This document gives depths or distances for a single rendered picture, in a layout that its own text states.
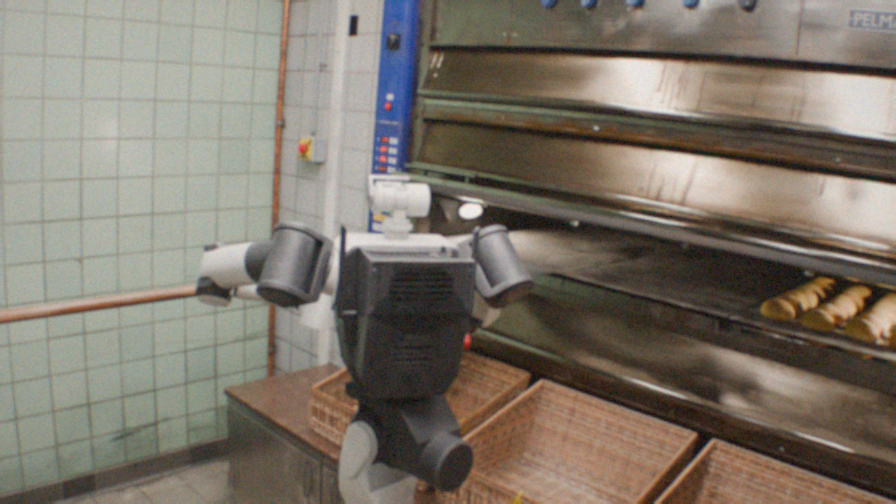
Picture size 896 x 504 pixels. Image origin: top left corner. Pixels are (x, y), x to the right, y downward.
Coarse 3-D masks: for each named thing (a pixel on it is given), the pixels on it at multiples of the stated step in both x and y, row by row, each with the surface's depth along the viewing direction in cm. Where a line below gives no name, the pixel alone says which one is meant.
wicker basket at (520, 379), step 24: (480, 360) 253; (336, 384) 252; (456, 384) 258; (480, 384) 252; (504, 384) 245; (312, 408) 245; (336, 408) 236; (456, 408) 256; (480, 408) 224; (336, 432) 237
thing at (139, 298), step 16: (176, 288) 173; (192, 288) 176; (48, 304) 151; (64, 304) 153; (80, 304) 155; (96, 304) 158; (112, 304) 161; (128, 304) 164; (0, 320) 142; (16, 320) 145
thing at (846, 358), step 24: (552, 288) 234; (576, 288) 228; (600, 288) 223; (648, 312) 211; (672, 312) 206; (696, 312) 203; (744, 336) 191; (768, 336) 187; (792, 336) 185; (816, 360) 178; (840, 360) 174; (864, 360) 169; (888, 360) 169
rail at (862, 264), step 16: (416, 176) 251; (480, 192) 232; (496, 192) 228; (512, 192) 224; (576, 208) 208; (592, 208) 205; (656, 224) 192; (672, 224) 189; (736, 240) 177; (752, 240) 174; (816, 256) 163; (832, 256) 160; (880, 272) 153
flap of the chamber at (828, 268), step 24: (432, 192) 262; (456, 192) 238; (552, 216) 230; (576, 216) 208; (600, 216) 203; (672, 240) 196; (696, 240) 184; (720, 240) 179; (792, 264) 167; (816, 264) 163; (840, 264) 159
